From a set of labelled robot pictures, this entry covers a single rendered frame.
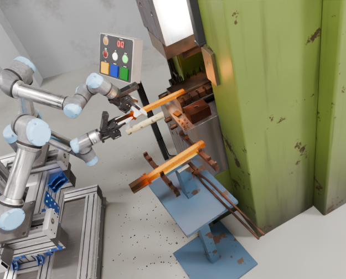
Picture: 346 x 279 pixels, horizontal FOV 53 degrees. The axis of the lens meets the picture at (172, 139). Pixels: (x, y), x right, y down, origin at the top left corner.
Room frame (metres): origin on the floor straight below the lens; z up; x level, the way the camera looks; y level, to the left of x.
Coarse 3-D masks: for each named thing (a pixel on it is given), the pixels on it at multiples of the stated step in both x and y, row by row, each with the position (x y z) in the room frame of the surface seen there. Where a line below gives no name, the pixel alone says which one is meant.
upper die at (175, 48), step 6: (150, 36) 1.72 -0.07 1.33; (192, 36) 1.57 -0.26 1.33; (156, 42) 1.63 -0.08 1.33; (180, 42) 1.56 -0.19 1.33; (186, 42) 1.56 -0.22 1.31; (192, 42) 1.57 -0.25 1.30; (156, 48) 1.67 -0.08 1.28; (162, 48) 1.56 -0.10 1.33; (168, 48) 1.54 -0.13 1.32; (174, 48) 1.55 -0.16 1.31; (180, 48) 1.56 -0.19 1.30; (186, 48) 1.56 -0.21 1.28; (162, 54) 1.59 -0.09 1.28; (168, 54) 1.54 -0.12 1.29; (174, 54) 1.55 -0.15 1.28
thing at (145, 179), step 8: (200, 144) 1.16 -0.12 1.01; (184, 152) 1.15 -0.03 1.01; (192, 152) 1.14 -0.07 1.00; (176, 160) 1.12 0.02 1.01; (160, 168) 1.10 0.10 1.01; (168, 168) 1.10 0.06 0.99; (144, 176) 1.08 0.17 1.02; (152, 176) 1.07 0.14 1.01; (128, 184) 1.06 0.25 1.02; (136, 184) 1.05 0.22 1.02; (144, 184) 1.06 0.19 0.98
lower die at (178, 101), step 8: (200, 72) 1.78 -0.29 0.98; (184, 80) 1.75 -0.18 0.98; (192, 80) 1.71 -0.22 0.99; (168, 88) 1.73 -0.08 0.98; (176, 88) 1.69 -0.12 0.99; (184, 88) 1.65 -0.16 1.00; (200, 88) 1.60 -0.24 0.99; (208, 88) 1.58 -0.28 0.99; (176, 96) 1.60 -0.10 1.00; (184, 96) 1.58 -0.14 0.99; (192, 96) 1.56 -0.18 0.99; (200, 96) 1.56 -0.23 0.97; (176, 104) 1.62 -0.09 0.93; (184, 112) 1.54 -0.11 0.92
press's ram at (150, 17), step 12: (144, 0) 1.61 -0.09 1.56; (156, 0) 1.49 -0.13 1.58; (168, 0) 1.50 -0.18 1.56; (180, 0) 1.51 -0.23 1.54; (144, 12) 1.68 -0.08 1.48; (156, 12) 1.49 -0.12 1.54; (168, 12) 1.50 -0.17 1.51; (180, 12) 1.51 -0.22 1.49; (144, 24) 1.75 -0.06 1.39; (156, 24) 1.54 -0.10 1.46; (168, 24) 1.50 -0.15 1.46; (180, 24) 1.51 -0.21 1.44; (156, 36) 1.60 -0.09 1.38; (168, 36) 1.49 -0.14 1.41; (180, 36) 1.51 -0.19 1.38
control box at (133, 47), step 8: (112, 40) 2.17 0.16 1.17; (120, 40) 2.11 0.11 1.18; (128, 40) 2.06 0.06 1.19; (136, 40) 2.03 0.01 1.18; (104, 48) 2.22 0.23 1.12; (112, 48) 2.16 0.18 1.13; (120, 48) 2.10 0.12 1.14; (128, 48) 2.04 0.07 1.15; (136, 48) 2.02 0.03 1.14; (104, 56) 2.20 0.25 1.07; (112, 56) 2.14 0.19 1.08; (120, 56) 2.08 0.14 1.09; (128, 56) 2.02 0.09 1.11; (136, 56) 2.01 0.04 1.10; (120, 64) 2.06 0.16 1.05; (128, 64) 2.00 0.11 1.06; (136, 64) 1.99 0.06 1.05; (128, 72) 1.99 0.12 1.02; (136, 72) 1.98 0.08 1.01; (120, 80) 2.03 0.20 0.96; (128, 80) 1.97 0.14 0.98; (136, 80) 1.97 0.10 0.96
